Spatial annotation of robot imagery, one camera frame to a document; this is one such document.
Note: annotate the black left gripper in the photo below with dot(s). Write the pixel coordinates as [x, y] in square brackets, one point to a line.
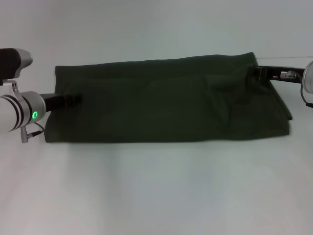
[52, 102]

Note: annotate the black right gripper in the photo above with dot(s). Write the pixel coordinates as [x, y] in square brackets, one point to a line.
[276, 73]

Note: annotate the dark green t-shirt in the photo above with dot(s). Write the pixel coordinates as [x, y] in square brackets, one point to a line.
[159, 105]

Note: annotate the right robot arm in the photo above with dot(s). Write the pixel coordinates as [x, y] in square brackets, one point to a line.
[308, 78]

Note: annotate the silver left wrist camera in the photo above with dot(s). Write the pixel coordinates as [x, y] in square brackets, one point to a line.
[22, 58]

